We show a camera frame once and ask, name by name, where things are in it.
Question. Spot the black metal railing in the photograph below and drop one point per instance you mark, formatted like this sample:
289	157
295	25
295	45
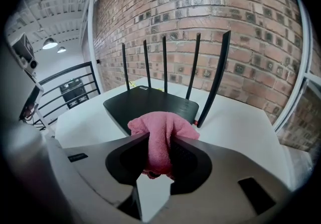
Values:
96	80

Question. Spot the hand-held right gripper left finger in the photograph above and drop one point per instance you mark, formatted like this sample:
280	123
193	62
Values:
100	147

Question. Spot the pink cloth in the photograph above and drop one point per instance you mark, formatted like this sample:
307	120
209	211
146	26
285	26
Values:
160	130

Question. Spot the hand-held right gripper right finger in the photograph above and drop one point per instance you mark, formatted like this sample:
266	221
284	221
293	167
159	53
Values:
225	167

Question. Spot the black router with antennas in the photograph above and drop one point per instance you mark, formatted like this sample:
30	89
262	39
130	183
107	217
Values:
140	107

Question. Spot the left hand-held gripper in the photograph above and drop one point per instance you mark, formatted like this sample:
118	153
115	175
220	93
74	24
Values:
23	49

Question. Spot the large pendant lamp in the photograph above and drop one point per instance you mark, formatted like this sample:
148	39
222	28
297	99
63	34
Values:
49	44

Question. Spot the small pendant lamp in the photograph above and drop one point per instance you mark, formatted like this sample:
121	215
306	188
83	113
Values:
61	50

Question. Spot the black cabinet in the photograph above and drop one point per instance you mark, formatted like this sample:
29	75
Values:
75	92

